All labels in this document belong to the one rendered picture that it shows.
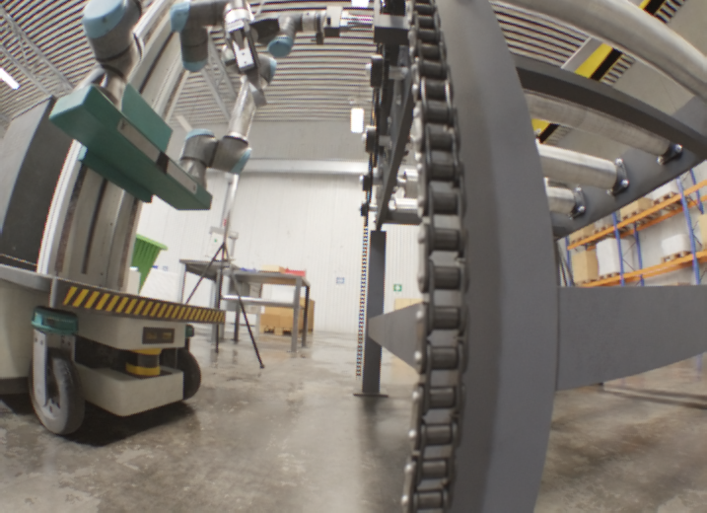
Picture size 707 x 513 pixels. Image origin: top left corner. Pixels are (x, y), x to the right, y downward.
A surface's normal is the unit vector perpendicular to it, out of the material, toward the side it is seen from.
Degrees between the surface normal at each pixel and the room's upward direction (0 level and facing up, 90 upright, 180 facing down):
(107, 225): 90
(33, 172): 90
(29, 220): 90
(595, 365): 90
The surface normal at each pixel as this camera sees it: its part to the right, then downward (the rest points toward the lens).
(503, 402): 0.00, -0.24
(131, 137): 1.00, 0.04
